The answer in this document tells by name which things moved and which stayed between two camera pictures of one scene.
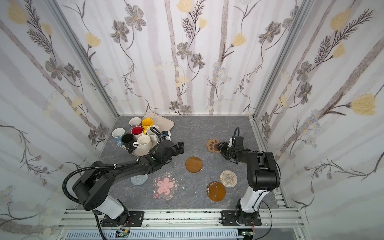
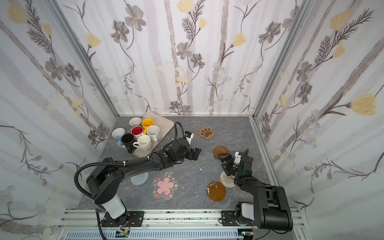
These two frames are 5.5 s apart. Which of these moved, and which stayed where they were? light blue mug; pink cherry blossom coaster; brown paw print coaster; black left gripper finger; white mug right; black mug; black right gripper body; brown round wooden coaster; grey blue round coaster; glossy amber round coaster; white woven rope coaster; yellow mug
Moved: black left gripper finger; brown round wooden coaster; black right gripper body; brown paw print coaster
Stayed: grey blue round coaster; yellow mug; white woven rope coaster; white mug right; black mug; glossy amber round coaster; pink cherry blossom coaster; light blue mug
